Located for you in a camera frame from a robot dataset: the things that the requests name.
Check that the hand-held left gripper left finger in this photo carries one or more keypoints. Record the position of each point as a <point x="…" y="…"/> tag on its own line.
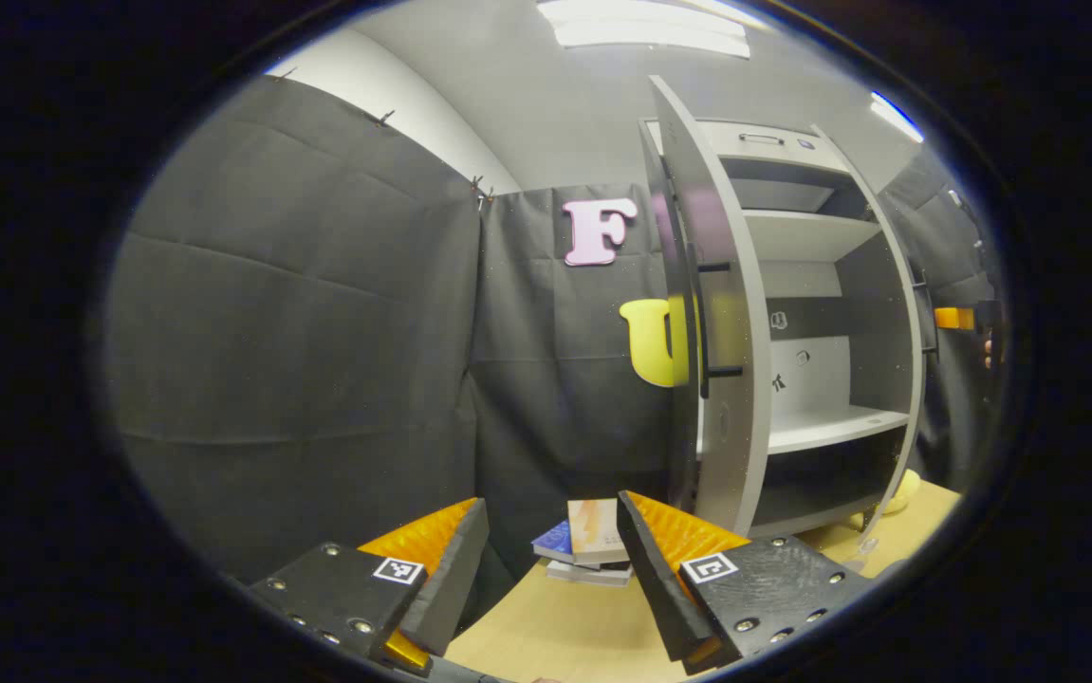
<point x="455" y="579"/>

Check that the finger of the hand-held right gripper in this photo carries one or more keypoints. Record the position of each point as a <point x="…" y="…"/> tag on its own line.
<point x="955" y="318"/>

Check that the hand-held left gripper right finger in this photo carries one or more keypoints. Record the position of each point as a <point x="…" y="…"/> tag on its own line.
<point x="655" y="588"/>

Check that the grey cabinet door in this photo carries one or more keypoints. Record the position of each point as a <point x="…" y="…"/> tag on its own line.
<point x="916" y="398"/>
<point x="735" y="237"/>

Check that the grey white cabinet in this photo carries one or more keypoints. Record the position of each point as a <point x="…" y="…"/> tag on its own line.
<point x="811" y="427"/>

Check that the grey cabinet drawer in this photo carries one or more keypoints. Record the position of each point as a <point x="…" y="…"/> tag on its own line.
<point x="764" y="156"/>

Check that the white book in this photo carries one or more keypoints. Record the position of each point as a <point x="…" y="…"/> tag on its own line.
<point x="583" y="574"/>

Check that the beige cover book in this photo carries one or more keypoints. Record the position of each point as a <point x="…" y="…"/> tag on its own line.
<point x="598" y="531"/>

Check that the blue book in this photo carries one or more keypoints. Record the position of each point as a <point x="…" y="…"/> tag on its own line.
<point x="552" y="543"/>

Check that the yellow plush toy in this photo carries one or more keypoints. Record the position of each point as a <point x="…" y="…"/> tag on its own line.
<point x="906" y="493"/>

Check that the long ceiling light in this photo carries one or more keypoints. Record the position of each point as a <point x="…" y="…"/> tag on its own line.
<point x="645" y="28"/>
<point x="897" y="116"/>

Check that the black backdrop cloth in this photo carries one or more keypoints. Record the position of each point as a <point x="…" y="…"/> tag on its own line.
<point x="299" y="332"/>

